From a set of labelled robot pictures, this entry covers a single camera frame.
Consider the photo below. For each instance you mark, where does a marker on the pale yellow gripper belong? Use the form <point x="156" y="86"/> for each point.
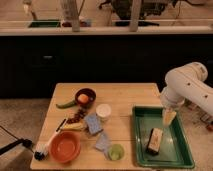
<point x="168" y="116"/>

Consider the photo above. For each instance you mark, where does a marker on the whiteboard eraser block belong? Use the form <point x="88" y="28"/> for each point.
<point x="154" y="142"/>

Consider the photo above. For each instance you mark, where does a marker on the green plastic tray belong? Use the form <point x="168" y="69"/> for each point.
<point x="174" y="151"/>

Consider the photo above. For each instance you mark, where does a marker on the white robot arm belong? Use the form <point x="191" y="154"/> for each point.
<point x="185" y="82"/>

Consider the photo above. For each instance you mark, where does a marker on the green cup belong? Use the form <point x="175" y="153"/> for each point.
<point x="116" y="152"/>

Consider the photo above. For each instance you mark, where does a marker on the white cup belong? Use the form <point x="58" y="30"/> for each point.
<point x="103" y="111"/>

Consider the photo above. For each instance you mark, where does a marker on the light blue cloth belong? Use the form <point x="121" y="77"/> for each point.
<point x="103" y="142"/>

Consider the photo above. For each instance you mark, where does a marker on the blue sponge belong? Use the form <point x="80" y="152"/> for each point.
<point x="93" y="124"/>

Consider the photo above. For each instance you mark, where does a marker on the dark brown bowl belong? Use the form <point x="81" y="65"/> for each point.
<point x="90" y="93"/>

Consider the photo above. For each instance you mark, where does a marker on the orange fruit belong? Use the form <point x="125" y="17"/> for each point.
<point x="83" y="98"/>

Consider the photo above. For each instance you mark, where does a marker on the red grape bunch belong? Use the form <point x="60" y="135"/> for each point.
<point x="81" y="113"/>

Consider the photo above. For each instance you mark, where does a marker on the yellow corn cob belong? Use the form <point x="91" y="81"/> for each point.
<point x="75" y="126"/>

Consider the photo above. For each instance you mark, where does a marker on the green chili pepper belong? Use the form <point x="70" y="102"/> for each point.
<point x="66" y="105"/>

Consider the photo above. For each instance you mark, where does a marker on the orange bowl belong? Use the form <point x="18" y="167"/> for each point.
<point x="65" y="147"/>

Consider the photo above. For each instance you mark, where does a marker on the white dish brush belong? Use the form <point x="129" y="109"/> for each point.
<point x="42" y="149"/>

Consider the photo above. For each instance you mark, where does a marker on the dark cabinet counter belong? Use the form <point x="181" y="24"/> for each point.
<point x="34" y="61"/>

